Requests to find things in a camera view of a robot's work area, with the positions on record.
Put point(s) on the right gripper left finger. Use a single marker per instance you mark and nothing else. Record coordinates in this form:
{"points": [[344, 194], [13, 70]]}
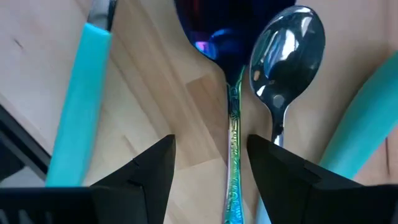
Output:
{"points": [[155, 174]]}

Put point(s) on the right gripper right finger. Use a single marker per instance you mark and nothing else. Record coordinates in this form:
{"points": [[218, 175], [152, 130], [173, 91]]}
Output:
{"points": [[280, 174]]}

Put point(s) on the iridescent rainbow spoon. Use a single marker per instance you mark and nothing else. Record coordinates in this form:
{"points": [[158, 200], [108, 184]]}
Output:
{"points": [[233, 140]]}

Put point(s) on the black aluminium table frame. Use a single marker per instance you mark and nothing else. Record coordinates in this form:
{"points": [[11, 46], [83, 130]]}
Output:
{"points": [[15, 146]]}

